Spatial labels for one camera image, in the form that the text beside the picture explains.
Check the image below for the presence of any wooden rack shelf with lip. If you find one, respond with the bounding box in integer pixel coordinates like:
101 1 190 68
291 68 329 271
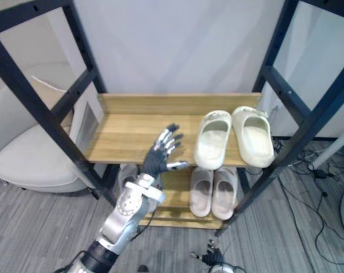
85 92 275 168

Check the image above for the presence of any grey white slipper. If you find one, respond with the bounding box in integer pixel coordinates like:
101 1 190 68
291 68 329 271
116 164 140 197

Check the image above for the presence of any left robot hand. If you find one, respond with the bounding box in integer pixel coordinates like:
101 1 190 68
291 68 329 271
143 123 190 176

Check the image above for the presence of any white armchair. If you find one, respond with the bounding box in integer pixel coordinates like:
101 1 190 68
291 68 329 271
0 84 96 195

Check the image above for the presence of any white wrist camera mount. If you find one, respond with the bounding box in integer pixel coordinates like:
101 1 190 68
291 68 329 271
123 173 166 212

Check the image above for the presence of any tangled black cable bundle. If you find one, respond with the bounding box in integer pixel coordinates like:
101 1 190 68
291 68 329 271
272 137 285 154

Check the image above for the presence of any cream foam slipper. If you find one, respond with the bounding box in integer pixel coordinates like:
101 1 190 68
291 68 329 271
231 105 275 168
193 110 233 171

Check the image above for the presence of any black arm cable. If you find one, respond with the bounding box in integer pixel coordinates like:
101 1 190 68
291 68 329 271
130 210 156 242

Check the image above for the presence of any white table leg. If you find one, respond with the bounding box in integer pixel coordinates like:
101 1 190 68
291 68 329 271
313 131 344 171

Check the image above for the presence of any long black floor cable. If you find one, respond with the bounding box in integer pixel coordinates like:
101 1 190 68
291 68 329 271
275 169 344 268

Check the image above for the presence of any black metal rack frame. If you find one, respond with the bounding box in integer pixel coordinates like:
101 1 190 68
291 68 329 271
0 0 344 238

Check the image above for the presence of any beige pink slipper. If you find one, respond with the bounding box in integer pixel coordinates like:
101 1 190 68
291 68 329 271
211 167 239 221
189 167 215 218

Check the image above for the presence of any grey ribbed panel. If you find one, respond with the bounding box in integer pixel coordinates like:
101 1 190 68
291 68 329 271
74 101 101 149

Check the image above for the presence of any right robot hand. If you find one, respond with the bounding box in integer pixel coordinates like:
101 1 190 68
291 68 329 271
190 238 226 267

